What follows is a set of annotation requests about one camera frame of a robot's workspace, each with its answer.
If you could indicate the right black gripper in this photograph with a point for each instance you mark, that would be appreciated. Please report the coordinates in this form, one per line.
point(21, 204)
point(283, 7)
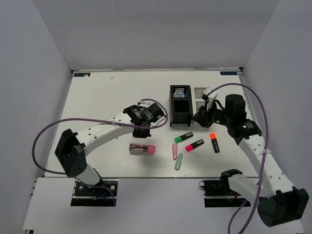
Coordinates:
point(201, 119)

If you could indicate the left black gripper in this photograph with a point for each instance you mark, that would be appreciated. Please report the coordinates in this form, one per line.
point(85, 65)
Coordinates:
point(142, 135)

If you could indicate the orange cap black highlighter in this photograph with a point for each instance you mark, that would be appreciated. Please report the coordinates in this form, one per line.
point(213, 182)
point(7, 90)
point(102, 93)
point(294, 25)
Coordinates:
point(214, 142)

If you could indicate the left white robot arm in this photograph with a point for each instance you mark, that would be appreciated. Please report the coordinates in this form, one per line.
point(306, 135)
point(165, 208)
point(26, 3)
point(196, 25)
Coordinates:
point(73, 147)

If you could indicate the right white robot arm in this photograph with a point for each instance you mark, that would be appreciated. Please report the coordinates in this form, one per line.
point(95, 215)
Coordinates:
point(276, 198)

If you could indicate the white metal organizer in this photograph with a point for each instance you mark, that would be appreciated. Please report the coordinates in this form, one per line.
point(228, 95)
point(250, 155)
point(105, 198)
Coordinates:
point(197, 101)

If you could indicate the black metal organizer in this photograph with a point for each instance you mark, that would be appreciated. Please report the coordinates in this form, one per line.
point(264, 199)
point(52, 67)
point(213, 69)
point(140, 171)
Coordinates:
point(181, 110)

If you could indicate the pink-capped crayon tube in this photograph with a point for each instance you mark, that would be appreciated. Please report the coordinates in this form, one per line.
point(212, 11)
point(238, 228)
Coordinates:
point(142, 149)

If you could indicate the green cap black highlighter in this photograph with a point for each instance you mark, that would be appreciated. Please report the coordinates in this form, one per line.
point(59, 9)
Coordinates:
point(183, 137)

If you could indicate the pink translucent eraser pen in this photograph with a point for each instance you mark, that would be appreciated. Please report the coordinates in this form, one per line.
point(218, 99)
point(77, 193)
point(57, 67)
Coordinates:
point(174, 151)

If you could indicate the pink cap black highlighter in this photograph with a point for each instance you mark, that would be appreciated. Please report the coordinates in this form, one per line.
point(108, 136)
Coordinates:
point(194, 145)

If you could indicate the green translucent eraser pen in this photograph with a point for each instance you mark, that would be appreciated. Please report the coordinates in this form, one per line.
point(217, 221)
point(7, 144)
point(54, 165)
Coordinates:
point(178, 162)

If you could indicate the right blue table label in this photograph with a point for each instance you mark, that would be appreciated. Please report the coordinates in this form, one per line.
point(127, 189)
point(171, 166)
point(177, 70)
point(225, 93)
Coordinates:
point(228, 73)

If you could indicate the blue table label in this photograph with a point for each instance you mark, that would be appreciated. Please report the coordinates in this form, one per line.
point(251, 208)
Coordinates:
point(82, 74)
point(228, 73)

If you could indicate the left blue table label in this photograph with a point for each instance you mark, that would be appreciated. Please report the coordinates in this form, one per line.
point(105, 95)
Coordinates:
point(82, 74)

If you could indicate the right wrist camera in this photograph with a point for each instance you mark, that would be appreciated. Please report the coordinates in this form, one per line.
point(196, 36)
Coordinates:
point(208, 95)

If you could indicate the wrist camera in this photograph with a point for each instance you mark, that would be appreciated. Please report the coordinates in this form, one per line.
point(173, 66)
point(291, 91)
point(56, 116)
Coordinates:
point(208, 95)
point(145, 103)

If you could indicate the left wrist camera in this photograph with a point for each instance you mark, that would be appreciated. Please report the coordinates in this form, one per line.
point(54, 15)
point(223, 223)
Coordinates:
point(145, 103)

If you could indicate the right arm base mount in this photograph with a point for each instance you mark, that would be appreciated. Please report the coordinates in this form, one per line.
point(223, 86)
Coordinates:
point(216, 197)

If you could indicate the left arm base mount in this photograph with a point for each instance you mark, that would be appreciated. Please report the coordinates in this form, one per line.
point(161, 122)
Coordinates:
point(95, 197)

